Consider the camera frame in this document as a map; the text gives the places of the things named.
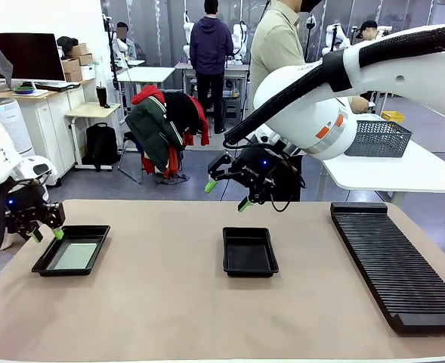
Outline black metal chair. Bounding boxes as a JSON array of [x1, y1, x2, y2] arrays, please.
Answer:
[[117, 131, 147, 185]]

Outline dark green puffer jacket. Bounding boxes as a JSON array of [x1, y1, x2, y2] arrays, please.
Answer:
[[125, 96, 185, 174]]

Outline person's right hand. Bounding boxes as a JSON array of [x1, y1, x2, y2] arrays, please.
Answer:
[[349, 96, 369, 115]]

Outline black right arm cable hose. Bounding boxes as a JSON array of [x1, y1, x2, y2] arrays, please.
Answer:
[[223, 23, 445, 149]]

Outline red orange garment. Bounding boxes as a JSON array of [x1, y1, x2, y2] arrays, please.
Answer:
[[141, 132, 195, 179]]

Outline black camera stand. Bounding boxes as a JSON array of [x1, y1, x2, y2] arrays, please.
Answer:
[[102, 14, 122, 92]]

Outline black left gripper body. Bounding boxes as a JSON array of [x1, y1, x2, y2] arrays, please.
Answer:
[[5, 183, 49, 235]]

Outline pale green glass plate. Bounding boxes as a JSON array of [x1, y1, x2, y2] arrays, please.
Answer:
[[54, 242, 99, 271]]

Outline red jacket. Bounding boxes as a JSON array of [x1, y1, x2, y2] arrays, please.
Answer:
[[131, 85, 211, 147]]

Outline white work table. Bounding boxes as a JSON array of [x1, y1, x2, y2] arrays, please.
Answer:
[[116, 67, 177, 110]]

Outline seated person in grey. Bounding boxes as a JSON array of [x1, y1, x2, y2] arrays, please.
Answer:
[[115, 21, 138, 61]]

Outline black tumbler with straw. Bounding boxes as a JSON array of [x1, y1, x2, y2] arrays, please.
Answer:
[[96, 83, 112, 110]]

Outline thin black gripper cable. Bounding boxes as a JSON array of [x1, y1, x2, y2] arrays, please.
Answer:
[[269, 149, 307, 213]]

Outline person in navy hoodie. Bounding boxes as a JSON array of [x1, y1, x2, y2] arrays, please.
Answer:
[[190, 0, 234, 135]]

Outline black backpack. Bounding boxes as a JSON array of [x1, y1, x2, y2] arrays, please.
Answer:
[[85, 122, 120, 172]]

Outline grey mesh basket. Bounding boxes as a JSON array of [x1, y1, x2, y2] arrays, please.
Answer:
[[343, 119, 413, 159]]

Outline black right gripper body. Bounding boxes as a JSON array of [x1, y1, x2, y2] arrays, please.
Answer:
[[229, 146, 295, 192]]

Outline black plastic ESD tray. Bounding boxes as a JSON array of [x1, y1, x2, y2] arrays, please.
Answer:
[[222, 227, 280, 278], [31, 225, 112, 278]]

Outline black slotted board rack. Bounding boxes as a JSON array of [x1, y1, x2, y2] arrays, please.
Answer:
[[329, 201, 445, 336]]

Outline small beige side table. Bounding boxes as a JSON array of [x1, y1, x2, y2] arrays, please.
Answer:
[[64, 101, 122, 170]]

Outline person in beige shirt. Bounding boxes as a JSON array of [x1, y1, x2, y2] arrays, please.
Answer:
[[249, 0, 370, 201]]

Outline black bag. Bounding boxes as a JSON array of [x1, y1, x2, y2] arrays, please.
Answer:
[[57, 36, 79, 57]]

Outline yellow plastic bin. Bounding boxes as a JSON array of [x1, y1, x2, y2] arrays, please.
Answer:
[[381, 110, 406, 124]]

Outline white desk cabinet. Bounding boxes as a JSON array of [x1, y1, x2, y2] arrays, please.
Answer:
[[16, 77, 87, 186]]

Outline black computer monitor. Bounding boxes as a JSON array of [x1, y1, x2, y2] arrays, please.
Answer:
[[0, 33, 66, 82]]

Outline black jacket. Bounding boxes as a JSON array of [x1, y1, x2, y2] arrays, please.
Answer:
[[163, 92, 205, 137]]

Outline person with black cap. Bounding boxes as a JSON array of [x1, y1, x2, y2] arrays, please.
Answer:
[[355, 20, 384, 42]]

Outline white air purifier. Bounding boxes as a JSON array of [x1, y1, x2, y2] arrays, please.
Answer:
[[0, 98, 36, 157]]

